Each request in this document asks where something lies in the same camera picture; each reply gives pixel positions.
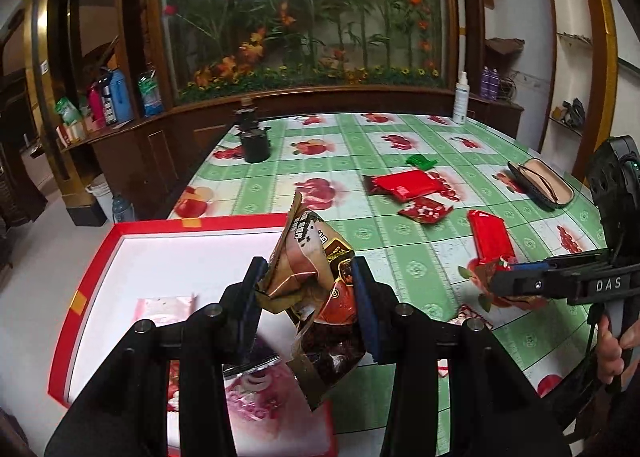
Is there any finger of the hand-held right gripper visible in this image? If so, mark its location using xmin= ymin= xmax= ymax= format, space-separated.
xmin=512 ymin=252 xmax=606 ymax=272
xmin=490 ymin=271 xmax=571 ymax=300

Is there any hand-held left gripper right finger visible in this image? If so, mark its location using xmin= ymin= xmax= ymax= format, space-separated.
xmin=351 ymin=257 xmax=571 ymax=457

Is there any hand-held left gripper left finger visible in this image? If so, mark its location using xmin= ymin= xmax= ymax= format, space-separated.
xmin=45 ymin=257 xmax=269 ymax=457

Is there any black purple snack packet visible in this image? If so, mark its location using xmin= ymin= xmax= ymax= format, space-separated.
xmin=222 ymin=334 xmax=283 ymax=378

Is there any long red snack packet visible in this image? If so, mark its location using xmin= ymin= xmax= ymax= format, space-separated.
xmin=467 ymin=209 xmax=516 ymax=263

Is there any red white lattice snack packet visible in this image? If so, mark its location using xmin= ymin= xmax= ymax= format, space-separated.
xmin=447 ymin=304 xmax=494 ymax=333

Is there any brown snack packet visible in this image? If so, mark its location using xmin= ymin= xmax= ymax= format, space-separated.
xmin=255 ymin=189 xmax=369 ymax=413

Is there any pink snack packet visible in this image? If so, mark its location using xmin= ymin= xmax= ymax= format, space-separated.
xmin=167 ymin=359 xmax=311 ymax=438
xmin=135 ymin=293 xmax=196 ymax=328

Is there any red cardboard box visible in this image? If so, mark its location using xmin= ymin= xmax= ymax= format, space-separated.
xmin=47 ymin=214 xmax=339 ymax=457

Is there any red patterned snack packet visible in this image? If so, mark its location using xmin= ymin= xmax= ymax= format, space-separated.
xmin=397 ymin=197 xmax=454 ymax=226

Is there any large plain red snack packet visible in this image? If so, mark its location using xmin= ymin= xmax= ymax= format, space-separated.
xmin=362 ymin=171 xmax=444 ymax=202

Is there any person's right hand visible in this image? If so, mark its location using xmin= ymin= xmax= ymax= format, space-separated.
xmin=593 ymin=316 xmax=640 ymax=391

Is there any open patterned glasses case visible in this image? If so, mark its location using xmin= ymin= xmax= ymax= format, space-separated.
xmin=507 ymin=159 xmax=575 ymax=210

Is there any dark tool bundle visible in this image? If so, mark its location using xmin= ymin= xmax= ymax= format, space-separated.
xmin=552 ymin=99 xmax=586 ymax=128

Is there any clear water bottle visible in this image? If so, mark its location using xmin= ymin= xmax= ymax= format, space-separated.
xmin=111 ymin=194 xmax=135 ymax=224

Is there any fruit print green tablecloth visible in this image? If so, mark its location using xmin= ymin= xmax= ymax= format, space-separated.
xmin=167 ymin=112 xmax=609 ymax=457

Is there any black cylindrical pot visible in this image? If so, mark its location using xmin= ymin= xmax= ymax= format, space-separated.
xmin=239 ymin=124 xmax=274 ymax=164

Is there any white spray bottle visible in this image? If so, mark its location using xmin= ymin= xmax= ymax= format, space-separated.
xmin=452 ymin=72 xmax=471 ymax=126

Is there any white plastic bucket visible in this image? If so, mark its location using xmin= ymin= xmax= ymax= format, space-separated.
xmin=85 ymin=174 xmax=114 ymax=222

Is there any teal green bottle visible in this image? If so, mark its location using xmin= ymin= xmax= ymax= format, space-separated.
xmin=138 ymin=72 xmax=165 ymax=116

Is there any blue plastic jug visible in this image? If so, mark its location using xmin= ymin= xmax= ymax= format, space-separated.
xmin=107 ymin=71 xmax=135 ymax=122

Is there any black bottle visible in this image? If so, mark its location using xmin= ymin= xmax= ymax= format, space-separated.
xmin=100 ymin=77 xmax=118 ymax=126

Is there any pink bottle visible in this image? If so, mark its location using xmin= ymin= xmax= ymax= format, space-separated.
xmin=87 ymin=87 xmax=105 ymax=130

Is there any green white packet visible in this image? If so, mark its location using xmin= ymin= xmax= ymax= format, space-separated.
xmin=54 ymin=97 xmax=83 ymax=126

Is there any glass flower display cabinet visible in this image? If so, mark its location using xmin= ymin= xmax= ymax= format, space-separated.
xmin=145 ymin=0 xmax=462 ymax=110

